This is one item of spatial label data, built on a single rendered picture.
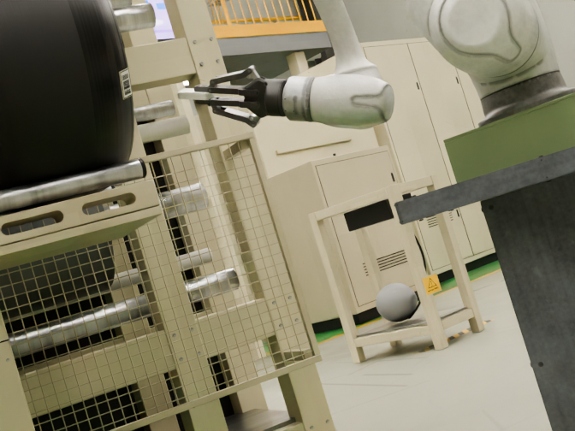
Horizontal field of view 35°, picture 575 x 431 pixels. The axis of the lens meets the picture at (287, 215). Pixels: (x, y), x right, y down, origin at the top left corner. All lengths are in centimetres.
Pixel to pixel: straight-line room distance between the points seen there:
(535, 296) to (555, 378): 15
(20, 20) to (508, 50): 96
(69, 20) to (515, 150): 93
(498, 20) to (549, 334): 56
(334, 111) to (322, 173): 494
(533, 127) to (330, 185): 520
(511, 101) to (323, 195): 502
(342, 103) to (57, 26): 60
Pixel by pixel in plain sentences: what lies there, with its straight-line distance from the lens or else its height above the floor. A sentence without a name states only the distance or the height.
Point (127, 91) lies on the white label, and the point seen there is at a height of 105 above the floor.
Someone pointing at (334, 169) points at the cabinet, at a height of 114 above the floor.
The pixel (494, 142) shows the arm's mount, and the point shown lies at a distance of 159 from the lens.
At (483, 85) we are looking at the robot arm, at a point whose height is 81.
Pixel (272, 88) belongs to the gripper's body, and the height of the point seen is 94.
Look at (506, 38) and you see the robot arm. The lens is 149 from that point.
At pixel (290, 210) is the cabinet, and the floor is 95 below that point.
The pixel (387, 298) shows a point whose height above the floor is 28.
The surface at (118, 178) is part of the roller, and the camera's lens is 202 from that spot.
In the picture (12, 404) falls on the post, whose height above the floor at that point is 49.
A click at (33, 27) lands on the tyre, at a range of 192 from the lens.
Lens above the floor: 61
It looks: 3 degrees up
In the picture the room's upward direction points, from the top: 17 degrees counter-clockwise
